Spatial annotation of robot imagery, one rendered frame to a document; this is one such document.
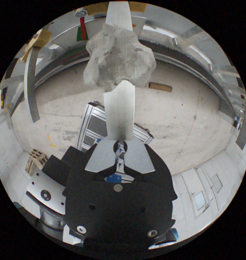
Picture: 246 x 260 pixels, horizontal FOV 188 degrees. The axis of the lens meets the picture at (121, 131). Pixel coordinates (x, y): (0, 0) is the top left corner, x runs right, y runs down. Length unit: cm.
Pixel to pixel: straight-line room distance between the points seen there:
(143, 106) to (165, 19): 93
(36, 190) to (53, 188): 6
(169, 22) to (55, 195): 79
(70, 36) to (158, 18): 39
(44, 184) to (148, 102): 108
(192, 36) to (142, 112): 94
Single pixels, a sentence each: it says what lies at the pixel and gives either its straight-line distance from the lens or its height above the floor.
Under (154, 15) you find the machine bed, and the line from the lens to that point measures 52.
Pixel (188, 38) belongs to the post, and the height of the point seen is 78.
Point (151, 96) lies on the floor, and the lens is 100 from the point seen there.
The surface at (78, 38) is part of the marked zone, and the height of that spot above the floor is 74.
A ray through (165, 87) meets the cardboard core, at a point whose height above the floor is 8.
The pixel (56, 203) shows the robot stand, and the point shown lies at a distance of 26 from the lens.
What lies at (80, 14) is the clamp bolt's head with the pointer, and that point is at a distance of 22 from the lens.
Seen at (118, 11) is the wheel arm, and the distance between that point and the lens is 15.
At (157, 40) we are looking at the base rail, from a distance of 34.
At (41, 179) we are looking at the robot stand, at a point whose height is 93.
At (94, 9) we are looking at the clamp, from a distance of 24.
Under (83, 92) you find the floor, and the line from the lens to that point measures 106.
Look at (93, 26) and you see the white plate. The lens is 28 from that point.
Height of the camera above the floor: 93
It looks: 60 degrees down
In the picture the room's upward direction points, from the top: 178 degrees counter-clockwise
